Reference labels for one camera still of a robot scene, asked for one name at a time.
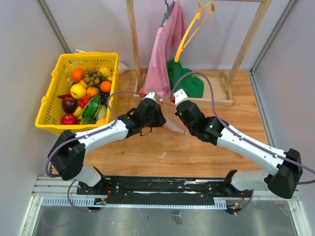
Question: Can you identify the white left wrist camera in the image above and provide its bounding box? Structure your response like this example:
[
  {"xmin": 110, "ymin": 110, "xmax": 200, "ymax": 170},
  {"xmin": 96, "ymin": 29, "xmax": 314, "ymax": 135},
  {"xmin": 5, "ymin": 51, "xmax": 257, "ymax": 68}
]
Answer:
[{"xmin": 139, "ymin": 92, "xmax": 161, "ymax": 104}]

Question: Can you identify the dark red apple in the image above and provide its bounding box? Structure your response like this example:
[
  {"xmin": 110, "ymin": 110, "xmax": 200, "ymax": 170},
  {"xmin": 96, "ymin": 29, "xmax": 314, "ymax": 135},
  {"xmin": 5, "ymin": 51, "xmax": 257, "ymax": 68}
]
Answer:
[{"xmin": 62, "ymin": 98, "xmax": 78, "ymax": 114}]

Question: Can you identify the dark grape bunch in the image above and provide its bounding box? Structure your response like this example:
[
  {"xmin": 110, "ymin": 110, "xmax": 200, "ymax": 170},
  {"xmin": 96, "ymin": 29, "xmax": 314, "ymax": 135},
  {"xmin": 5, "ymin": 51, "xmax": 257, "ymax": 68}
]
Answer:
[{"xmin": 100, "ymin": 92, "xmax": 110, "ymax": 106}]

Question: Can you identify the yellow lemon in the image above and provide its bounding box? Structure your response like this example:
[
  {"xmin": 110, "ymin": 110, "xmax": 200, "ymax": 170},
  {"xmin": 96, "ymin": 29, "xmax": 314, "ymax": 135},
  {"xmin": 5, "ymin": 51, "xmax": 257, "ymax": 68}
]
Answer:
[{"xmin": 99, "ymin": 66, "xmax": 112, "ymax": 78}]

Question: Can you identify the wooden clothes rack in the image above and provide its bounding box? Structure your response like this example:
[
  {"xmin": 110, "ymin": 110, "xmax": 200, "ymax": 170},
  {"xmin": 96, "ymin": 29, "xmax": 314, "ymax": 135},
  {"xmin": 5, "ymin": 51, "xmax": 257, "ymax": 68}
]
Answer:
[{"xmin": 126, "ymin": 0, "xmax": 271, "ymax": 107}]

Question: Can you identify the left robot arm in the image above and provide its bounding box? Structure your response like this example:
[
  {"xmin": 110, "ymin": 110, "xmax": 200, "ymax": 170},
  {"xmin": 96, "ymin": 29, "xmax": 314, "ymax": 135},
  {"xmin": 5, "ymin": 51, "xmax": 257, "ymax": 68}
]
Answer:
[{"xmin": 48, "ymin": 97, "xmax": 166, "ymax": 195}]

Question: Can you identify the red chili pepper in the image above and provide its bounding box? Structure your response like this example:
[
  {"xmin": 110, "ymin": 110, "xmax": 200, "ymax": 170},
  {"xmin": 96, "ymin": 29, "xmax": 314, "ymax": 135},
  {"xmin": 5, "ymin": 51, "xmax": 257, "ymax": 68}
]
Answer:
[{"xmin": 58, "ymin": 94, "xmax": 73, "ymax": 99}]

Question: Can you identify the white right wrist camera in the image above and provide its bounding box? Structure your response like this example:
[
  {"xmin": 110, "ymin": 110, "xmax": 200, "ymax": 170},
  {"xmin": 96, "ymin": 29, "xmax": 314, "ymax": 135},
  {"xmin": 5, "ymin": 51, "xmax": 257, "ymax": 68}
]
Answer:
[{"xmin": 169, "ymin": 89, "xmax": 189, "ymax": 106}]

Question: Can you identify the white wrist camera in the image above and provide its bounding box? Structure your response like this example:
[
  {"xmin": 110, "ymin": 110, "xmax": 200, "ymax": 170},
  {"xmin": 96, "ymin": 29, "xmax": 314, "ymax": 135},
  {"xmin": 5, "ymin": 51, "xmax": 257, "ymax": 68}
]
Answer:
[
  {"xmin": 169, "ymin": 89, "xmax": 189, "ymax": 106},
  {"xmin": 139, "ymin": 92, "xmax": 161, "ymax": 104}
]

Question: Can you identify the yellow orange fruit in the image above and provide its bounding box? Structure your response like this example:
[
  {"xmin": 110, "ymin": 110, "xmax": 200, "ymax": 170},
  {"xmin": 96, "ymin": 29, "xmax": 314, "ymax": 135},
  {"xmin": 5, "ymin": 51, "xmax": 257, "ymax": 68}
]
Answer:
[{"xmin": 96, "ymin": 117, "xmax": 106, "ymax": 125}]

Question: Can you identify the green cloth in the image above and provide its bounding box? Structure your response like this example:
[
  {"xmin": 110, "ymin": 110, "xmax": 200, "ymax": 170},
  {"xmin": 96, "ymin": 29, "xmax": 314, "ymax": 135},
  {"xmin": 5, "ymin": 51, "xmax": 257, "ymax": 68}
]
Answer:
[{"xmin": 166, "ymin": 60, "xmax": 204, "ymax": 98}]

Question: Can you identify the yellow plastic basket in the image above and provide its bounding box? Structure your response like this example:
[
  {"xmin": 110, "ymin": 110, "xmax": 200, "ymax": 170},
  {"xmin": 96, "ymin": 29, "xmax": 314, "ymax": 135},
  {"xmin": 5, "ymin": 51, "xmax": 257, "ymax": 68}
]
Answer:
[{"xmin": 35, "ymin": 52, "xmax": 120, "ymax": 136}]

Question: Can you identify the yellow apple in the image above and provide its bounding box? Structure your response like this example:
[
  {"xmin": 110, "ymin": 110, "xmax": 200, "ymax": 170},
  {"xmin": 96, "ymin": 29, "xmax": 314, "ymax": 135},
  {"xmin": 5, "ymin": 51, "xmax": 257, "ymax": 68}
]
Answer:
[{"xmin": 70, "ymin": 84, "xmax": 86, "ymax": 100}]

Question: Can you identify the clear zip top bag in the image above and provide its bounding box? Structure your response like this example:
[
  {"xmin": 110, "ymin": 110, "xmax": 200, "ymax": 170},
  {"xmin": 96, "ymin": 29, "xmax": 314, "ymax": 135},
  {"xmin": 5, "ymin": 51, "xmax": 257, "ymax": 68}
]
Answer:
[{"xmin": 160, "ymin": 96, "xmax": 189, "ymax": 135}]

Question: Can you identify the yellow banana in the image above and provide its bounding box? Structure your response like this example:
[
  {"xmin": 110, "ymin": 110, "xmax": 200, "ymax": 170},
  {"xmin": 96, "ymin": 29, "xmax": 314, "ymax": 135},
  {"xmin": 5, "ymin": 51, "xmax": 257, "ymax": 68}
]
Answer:
[{"xmin": 73, "ymin": 106, "xmax": 83, "ymax": 118}]

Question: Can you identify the bright red apple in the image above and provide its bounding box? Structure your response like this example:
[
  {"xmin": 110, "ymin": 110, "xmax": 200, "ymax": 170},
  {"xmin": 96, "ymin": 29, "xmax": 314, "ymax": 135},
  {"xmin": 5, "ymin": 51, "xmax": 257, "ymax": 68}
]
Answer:
[{"xmin": 60, "ymin": 114, "xmax": 77, "ymax": 125}]

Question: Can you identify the green cabbage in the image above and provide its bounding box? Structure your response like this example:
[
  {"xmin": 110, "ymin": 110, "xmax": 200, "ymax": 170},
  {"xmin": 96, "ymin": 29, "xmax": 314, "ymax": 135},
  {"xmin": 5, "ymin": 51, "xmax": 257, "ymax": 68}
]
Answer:
[{"xmin": 95, "ymin": 104, "xmax": 107, "ymax": 120}]

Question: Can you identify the brown longan bunch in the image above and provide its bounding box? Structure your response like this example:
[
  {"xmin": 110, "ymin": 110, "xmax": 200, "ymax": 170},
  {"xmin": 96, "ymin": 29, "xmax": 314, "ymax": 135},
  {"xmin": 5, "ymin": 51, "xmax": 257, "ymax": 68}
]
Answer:
[{"xmin": 83, "ymin": 70, "xmax": 103, "ymax": 88}]

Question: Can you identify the grey clothes hanger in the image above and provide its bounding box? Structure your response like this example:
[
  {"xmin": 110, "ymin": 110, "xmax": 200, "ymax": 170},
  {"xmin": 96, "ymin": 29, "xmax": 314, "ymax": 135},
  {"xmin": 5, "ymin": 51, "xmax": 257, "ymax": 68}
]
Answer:
[{"xmin": 160, "ymin": 0, "xmax": 175, "ymax": 28}]

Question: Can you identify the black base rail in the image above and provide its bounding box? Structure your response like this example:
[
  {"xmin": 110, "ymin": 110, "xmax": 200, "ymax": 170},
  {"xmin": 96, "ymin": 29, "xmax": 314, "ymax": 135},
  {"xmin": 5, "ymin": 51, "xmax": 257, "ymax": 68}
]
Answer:
[{"xmin": 76, "ymin": 176, "xmax": 251, "ymax": 209}]

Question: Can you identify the yellow clothes hanger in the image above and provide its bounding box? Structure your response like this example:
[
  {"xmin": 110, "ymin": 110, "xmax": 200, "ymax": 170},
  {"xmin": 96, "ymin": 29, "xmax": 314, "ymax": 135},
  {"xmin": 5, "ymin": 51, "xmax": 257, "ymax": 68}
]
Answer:
[{"xmin": 174, "ymin": 0, "xmax": 216, "ymax": 63}]

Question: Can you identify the red bell pepper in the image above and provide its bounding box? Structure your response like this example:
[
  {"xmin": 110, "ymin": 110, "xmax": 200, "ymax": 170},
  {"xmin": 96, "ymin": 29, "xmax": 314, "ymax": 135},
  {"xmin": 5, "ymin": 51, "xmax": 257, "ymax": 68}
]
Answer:
[{"xmin": 78, "ymin": 96, "xmax": 91, "ymax": 109}]

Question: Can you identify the green mango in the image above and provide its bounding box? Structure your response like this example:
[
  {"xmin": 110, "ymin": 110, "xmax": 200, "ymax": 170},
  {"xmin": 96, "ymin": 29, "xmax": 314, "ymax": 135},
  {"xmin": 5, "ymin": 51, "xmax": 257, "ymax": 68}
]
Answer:
[{"xmin": 79, "ymin": 117, "xmax": 96, "ymax": 125}]

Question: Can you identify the pink shirt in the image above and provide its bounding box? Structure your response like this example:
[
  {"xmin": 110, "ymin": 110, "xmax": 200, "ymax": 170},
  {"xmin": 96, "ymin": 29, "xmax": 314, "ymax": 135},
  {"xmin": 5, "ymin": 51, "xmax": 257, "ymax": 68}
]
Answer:
[{"xmin": 144, "ymin": 0, "xmax": 186, "ymax": 97}]

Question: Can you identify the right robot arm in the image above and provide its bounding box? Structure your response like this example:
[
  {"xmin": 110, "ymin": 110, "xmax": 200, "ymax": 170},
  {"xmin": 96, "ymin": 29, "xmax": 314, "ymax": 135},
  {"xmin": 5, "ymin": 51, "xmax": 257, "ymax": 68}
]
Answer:
[{"xmin": 175, "ymin": 97, "xmax": 303, "ymax": 199}]

